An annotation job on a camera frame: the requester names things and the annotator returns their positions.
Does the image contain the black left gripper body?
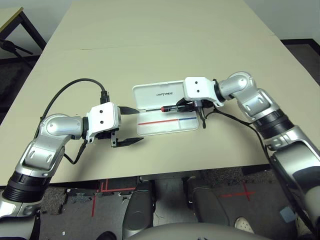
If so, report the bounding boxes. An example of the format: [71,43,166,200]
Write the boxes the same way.
[96,127,121,148]

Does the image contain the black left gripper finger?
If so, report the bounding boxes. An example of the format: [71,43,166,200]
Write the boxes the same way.
[116,137,145,148]
[119,106,140,116]

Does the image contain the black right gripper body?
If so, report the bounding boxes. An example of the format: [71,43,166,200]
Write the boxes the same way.
[193,99,213,129]

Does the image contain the black marker with red cap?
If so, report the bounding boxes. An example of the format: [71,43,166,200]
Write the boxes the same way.
[146,104,196,113]

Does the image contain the white plastic pencil case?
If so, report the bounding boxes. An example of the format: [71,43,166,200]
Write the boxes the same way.
[131,79,201,137]

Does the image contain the red floor tape lines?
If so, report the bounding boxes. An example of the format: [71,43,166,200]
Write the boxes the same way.
[90,178,137,218]

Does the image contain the grey robot left leg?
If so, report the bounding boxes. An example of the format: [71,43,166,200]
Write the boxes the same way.
[123,181,155,238]

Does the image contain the grey robot leg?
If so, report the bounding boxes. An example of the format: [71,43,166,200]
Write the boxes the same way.
[186,177,231,227]
[123,181,155,238]

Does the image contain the black robot foot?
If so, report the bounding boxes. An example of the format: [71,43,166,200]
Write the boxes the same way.
[96,231,117,240]

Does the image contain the grey robot right leg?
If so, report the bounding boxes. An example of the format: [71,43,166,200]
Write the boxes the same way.
[186,177,231,227]

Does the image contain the red floor tape cross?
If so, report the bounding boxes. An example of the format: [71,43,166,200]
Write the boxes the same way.
[219,182,256,201]

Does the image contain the grey robot torso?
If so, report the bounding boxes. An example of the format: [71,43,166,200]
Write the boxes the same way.
[127,222,273,240]

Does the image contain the white perforated clog shoe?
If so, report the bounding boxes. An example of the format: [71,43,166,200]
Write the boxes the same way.
[234,216,256,235]

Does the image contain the black tripod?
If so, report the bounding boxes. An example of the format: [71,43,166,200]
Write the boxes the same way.
[0,38,35,67]

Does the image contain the black framed side table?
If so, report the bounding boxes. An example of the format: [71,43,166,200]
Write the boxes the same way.
[0,6,47,68]

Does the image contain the blue square floor pad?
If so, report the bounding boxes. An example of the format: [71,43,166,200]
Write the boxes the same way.
[279,206,297,224]

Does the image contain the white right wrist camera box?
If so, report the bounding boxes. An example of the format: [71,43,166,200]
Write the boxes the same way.
[183,76,226,108]

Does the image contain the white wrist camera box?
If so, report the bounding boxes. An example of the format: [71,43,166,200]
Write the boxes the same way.
[85,101,123,145]
[183,76,226,108]

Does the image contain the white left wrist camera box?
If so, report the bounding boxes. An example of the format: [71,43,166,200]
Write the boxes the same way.
[85,101,123,145]

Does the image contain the black left wrist camera cable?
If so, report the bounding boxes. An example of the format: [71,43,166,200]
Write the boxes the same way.
[39,78,111,165]

